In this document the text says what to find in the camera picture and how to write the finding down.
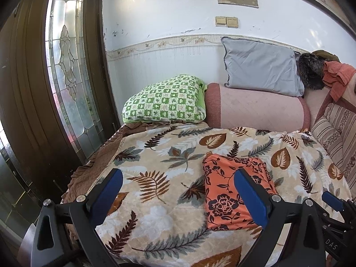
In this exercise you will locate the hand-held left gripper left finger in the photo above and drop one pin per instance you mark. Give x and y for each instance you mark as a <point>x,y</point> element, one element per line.
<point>107,194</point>

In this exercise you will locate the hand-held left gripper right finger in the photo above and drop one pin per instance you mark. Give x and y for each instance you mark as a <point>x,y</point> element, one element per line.
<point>251,197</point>

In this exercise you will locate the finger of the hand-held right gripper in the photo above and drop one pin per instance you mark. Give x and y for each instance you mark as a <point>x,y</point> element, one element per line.
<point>332,201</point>

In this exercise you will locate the orange floral garment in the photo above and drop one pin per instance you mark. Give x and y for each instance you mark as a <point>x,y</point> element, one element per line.
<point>222,200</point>

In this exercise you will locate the brown frilled bed cover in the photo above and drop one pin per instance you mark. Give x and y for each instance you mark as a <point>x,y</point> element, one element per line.
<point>91,161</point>

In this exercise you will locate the large striped cushion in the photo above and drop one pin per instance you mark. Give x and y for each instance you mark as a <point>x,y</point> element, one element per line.
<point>347,144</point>

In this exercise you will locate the small striped cushion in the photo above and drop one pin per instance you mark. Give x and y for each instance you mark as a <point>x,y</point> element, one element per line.
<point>326,133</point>

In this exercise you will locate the leaf-print fleece blanket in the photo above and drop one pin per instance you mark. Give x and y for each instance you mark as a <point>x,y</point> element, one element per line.
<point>167,158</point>

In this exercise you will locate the green checkered pillow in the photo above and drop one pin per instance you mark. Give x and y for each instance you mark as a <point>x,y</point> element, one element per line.
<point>167,100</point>

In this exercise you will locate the stained glass door panel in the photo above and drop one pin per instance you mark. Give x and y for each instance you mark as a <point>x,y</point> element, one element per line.
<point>72,75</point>

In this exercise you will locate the orange towel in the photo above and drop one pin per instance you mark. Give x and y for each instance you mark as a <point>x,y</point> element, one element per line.
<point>338,75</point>

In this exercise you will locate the grey pillow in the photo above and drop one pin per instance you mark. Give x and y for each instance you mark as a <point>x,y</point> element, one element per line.
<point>261,69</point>

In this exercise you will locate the dark wooden door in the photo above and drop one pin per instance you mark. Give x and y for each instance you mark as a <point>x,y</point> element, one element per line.
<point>27,89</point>

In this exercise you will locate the dark furry cloth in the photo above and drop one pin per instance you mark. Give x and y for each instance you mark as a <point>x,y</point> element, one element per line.
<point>310,69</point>

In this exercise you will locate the olive brown cloth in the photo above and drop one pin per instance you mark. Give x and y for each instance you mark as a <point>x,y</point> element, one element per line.
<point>325,54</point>

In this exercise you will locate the beige light switch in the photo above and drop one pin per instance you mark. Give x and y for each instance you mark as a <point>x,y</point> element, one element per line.
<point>232,22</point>
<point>220,21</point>

